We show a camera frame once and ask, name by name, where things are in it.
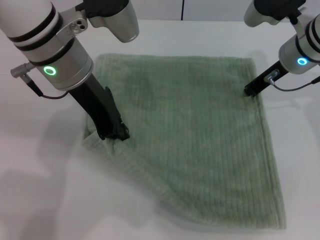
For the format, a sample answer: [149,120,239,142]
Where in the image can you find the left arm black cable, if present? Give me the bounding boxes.
[9,62,70,100]

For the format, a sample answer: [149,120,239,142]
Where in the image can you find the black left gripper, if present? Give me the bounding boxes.
[68,74,131,142]

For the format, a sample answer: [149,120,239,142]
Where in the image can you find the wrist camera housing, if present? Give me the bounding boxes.
[74,0,140,44]
[243,0,307,28]

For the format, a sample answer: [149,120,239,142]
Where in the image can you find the right wrist camera housing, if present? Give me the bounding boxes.
[243,0,307,28]

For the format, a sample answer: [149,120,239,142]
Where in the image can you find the green ribbed towel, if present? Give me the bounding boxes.
[81,53,288,223]

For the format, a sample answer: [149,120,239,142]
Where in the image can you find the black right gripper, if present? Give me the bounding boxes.
[243,59,289,98]

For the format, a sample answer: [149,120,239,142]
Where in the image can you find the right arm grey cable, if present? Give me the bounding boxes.
[263,69,320,92]

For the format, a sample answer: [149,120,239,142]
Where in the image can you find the left wrist camera housing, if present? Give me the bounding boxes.
[74,0,140,44]

